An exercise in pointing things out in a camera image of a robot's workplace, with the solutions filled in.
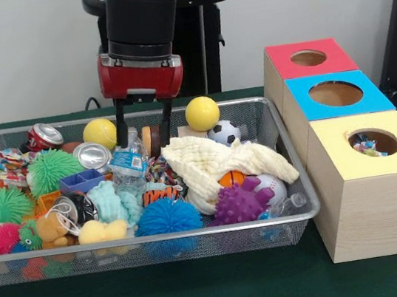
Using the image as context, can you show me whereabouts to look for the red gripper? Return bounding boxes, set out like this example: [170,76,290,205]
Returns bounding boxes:
[95,42,195,157]

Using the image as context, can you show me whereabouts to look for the cream waffle cloth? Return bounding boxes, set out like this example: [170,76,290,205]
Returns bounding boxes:
[159,119,304,221]

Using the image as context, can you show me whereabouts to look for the blue spiky ball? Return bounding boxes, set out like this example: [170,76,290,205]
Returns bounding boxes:
[129,192,205,239]

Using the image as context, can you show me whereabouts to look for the small soccer ball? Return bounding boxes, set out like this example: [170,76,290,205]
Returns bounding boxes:
[205,117,243,151]

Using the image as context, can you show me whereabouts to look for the multicoloured patterned cloth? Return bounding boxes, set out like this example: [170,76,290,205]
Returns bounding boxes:
[0,143,42,191]
[350,129,390,162]

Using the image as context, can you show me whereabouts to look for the red drink can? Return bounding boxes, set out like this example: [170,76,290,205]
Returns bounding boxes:
[24,119,66,153]

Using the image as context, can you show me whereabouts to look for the silver drink can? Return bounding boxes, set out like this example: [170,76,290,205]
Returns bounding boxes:
[70,138,116,179]

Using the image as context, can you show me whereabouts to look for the wooden box with three holes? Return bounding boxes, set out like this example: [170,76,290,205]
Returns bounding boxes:
[257,27,397,270]

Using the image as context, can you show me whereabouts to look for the black looped cable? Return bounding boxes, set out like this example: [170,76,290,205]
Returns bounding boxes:
[83,95,103,112]

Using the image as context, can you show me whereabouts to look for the yellow tennis-seam ball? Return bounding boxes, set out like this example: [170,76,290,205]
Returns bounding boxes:
[80,115,121,154]

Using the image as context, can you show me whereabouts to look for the purple spiky toy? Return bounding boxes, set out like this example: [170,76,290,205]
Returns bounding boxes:
[203,173,279,229]

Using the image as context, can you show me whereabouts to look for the smooth yellow ball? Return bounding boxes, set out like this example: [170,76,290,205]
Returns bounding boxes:
[182,93,223,134]

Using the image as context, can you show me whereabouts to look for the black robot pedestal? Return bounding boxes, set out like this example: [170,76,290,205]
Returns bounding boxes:
[81,0,250,111]

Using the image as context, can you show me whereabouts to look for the clear mesh bin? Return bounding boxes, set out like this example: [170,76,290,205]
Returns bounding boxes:
[0,83,327,290]

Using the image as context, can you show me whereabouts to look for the green spiky ball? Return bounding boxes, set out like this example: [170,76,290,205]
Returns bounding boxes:
[0,182,38,228]
[22,143,89,199]

